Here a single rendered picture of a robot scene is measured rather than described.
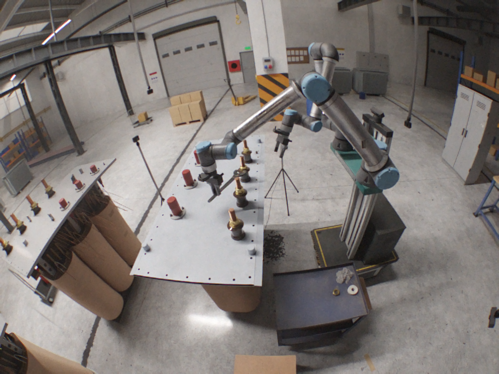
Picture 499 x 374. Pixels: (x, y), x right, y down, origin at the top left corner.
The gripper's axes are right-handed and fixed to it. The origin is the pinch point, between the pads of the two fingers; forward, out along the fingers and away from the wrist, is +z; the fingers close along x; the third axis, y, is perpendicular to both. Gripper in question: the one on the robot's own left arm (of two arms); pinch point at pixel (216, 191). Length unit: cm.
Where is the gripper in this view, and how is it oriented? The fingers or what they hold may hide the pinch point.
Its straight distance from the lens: 132.6
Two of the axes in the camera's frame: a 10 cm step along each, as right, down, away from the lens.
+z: 1.3, 7.8, 6.1
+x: -8.3, -2.4, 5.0
